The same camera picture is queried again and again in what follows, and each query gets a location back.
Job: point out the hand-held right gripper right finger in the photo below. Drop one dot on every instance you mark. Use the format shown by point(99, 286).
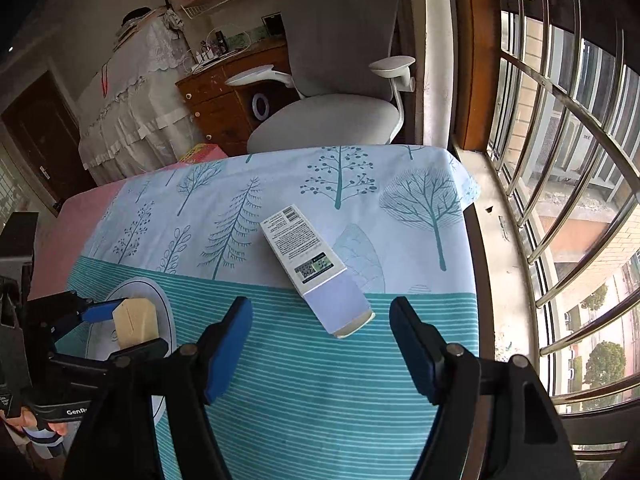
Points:
point(415, 355)

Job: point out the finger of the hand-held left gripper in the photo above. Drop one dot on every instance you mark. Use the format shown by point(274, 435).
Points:
point(102, 311)
point(90, 364)

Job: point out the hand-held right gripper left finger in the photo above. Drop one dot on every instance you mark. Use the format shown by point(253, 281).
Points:
point(227, 355)

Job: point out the beige small box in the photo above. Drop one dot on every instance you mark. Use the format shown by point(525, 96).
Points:
point(135, 322)

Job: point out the white box with barcode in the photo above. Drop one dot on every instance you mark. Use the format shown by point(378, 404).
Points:
point(300, 250)

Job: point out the person's left hand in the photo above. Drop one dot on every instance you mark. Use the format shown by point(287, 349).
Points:
point(59, 428)

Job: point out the window sill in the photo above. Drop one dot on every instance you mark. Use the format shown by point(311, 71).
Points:
point(505, 260)

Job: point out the dark wooden door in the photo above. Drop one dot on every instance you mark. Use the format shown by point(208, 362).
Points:
point(40, 140)

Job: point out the red yellow box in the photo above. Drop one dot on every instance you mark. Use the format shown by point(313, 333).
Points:
point(200, 153)

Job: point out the furniture under white lace cloth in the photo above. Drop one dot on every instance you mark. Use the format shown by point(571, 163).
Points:
point(135, 110)

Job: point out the wooden desk with drawers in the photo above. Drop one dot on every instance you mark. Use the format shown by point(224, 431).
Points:
point(220, 105)

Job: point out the small cosmetic bottles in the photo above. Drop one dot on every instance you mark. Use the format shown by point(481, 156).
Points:
point(214, 47)

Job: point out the metal window grille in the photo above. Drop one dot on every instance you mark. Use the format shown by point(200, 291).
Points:
point(564, 97)

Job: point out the white curtain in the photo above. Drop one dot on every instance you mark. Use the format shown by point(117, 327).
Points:
point(430, 50)

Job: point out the grey office chair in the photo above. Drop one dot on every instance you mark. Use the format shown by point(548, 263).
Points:
point(340, 35)

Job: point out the small black frame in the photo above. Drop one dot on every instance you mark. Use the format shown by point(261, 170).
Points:
point(273, 22)

